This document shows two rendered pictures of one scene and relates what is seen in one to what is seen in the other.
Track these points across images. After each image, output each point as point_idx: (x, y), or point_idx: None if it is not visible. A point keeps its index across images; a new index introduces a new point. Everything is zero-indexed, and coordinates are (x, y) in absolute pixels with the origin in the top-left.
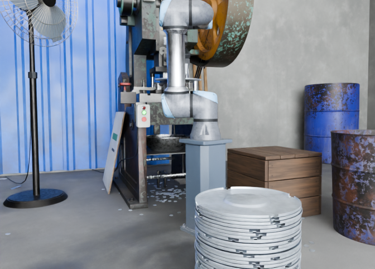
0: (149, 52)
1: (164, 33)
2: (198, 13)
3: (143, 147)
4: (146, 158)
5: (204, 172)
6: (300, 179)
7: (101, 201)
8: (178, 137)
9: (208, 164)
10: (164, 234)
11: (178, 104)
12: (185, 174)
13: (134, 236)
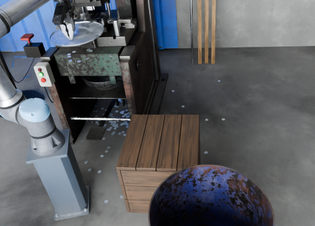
0: None
1: None
2: None
3: (56, 99)
4: (62, 108)
5: (41, 178)
6: None
7: (54, 121)
8: (102, 82)
9: (42, 175)
10: (41, 197)
11: (8, 116)
12: (108, 120)
13: (22, 191)
